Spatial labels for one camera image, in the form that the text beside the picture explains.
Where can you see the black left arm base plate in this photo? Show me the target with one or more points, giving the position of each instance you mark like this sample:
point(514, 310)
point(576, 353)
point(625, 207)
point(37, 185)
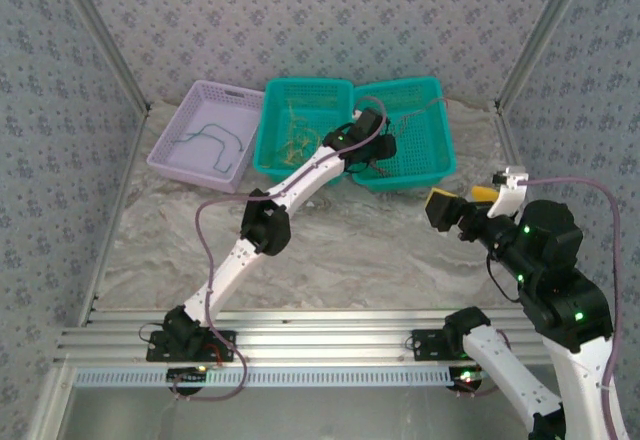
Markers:
point(220, 347)

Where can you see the circuit board with LED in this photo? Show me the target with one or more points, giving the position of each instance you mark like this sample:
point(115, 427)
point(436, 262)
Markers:
point(467, 376)
point(187, 373)

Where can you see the aluminium mounting rail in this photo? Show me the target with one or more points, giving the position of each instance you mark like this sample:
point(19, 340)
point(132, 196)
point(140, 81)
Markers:
point(325, 332)

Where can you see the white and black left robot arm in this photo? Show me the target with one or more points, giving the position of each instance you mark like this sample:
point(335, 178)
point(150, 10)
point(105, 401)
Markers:
point(225, 275)

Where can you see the aluminium frame post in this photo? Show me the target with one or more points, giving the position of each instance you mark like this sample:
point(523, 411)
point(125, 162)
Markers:
point(106, 35)
point(541, 35)

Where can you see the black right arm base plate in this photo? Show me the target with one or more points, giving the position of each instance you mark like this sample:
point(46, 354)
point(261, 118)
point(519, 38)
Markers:
point(425, 345)

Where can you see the teal plastic basket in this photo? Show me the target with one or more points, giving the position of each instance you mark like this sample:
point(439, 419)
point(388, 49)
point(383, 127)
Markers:
point(310, 100)
point(425, 150)

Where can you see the lilac perforated plastic basket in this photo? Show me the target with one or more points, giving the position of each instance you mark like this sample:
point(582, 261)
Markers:
point(210, 110)

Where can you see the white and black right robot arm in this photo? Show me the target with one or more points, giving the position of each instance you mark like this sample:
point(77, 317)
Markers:
point(500, 370)

